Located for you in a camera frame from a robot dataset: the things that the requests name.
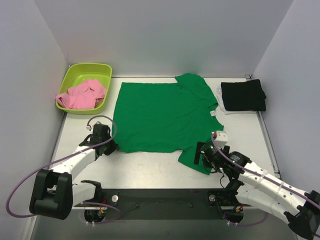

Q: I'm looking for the green t shirt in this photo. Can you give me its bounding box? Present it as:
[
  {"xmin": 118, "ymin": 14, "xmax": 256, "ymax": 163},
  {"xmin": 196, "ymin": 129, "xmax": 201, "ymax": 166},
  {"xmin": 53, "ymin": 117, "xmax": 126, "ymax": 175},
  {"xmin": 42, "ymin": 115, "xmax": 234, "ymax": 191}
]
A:
[{"xmin": 113, "ymin": 73, "xmax": 224, "ymax": 175}]

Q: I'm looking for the green plastic basin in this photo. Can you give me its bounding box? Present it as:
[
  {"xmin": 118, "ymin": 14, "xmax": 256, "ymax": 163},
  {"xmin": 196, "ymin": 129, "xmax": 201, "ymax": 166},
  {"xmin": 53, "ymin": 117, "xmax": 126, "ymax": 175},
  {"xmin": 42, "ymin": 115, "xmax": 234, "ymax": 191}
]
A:
[{"xmin": 55, "ymin": 63, "xmax": 112, "ymax": 115}]

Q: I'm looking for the black t shirt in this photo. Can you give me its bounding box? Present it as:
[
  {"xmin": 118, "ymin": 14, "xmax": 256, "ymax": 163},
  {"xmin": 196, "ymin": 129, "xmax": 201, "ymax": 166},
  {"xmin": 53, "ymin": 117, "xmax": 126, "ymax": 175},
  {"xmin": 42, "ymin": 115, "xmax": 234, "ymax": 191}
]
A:
[{"xmin": 220, "ymin": 79, "xmax": 267, "ymax": 112}]

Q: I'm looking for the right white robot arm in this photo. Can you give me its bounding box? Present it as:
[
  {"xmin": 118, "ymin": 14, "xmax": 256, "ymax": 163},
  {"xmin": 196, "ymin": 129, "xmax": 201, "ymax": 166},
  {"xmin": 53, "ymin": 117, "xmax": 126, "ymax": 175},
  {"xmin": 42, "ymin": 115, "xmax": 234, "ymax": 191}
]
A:
[{"xmin": 194, "ymin": 142, "xmax": 320, "ymax": 240}]

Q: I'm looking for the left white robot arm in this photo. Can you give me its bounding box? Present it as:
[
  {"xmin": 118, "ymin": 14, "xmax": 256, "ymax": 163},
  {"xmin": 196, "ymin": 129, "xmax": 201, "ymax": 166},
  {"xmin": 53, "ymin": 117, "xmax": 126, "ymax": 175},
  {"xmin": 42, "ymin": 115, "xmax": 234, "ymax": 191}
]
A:
[{"xmin": 29, "ymin": 123, "xmax": 119, "ymax": 220}]

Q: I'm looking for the pink t shirt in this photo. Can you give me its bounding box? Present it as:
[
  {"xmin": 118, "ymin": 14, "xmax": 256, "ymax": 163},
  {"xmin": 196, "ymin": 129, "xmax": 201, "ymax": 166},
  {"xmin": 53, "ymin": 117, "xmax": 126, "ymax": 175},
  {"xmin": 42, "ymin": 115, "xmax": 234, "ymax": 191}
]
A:
[{"xmin": 55, "ymin": 78, "xmax": 107, "ymax": 110}]

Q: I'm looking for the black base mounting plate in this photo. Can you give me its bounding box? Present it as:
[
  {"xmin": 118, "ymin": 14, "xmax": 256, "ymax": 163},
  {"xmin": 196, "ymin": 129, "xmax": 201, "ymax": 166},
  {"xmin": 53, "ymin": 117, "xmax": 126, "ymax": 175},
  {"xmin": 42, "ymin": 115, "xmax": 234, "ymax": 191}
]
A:
[{"xmin": 72, "ymin": 188, "xmax": 253, "ymax": 221}]

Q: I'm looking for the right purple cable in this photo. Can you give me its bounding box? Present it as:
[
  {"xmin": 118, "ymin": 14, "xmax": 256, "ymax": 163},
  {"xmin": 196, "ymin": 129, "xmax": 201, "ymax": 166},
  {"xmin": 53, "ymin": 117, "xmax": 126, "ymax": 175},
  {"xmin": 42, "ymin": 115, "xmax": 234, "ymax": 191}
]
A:
[{"xmin": 210, "ymin": 133, "xmax": 320, "ymax": 227}]

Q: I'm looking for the purple cable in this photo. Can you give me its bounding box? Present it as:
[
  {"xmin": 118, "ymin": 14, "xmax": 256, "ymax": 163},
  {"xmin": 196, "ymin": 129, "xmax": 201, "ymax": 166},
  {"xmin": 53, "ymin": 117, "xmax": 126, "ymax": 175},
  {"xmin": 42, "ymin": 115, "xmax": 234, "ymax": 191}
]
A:
[
  {"xmin": 210, "ymin": 133, "xmax": 320, "ymax": 227},
  {"xmin": 5, "ymin": 115, "xmax": 123, "ymax": 223}
]

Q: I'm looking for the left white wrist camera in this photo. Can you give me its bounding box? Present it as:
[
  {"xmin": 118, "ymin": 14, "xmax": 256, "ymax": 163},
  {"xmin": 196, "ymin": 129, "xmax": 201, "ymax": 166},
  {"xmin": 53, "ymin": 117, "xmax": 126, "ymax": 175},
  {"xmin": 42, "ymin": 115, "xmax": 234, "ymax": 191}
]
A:
[{"xmin": 85, "ymin": 121, "xmax": 102, "ymax": 131}]

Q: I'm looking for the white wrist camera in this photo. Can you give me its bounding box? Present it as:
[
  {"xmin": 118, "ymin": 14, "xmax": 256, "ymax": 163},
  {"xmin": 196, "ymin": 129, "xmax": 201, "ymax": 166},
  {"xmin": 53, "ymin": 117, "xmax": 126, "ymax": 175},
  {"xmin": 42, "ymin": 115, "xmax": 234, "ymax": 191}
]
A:
[
  {"xmin": 85, "ymin": 121, "xmax": 102, "ymax": 131},
  {"xmin": 212, "ymin": 130, "xmax": 228, "ymax": 149}
]

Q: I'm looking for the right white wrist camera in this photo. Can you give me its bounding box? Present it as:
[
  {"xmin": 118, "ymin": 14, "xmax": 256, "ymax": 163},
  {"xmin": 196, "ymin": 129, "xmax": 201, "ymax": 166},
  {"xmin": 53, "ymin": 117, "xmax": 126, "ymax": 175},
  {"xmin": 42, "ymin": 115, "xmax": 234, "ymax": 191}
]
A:
[{"xmin": 212, "ymin": 130, "xmax": 228, "ymax": 149}]

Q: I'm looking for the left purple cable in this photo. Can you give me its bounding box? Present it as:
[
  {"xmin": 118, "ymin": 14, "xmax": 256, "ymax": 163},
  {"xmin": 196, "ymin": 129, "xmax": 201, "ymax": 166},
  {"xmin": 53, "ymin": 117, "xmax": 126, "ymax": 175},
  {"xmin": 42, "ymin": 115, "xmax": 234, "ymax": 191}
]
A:
[{"xmin": 5, "ymin": 115, "xmax": 123, "ymax": 223}]

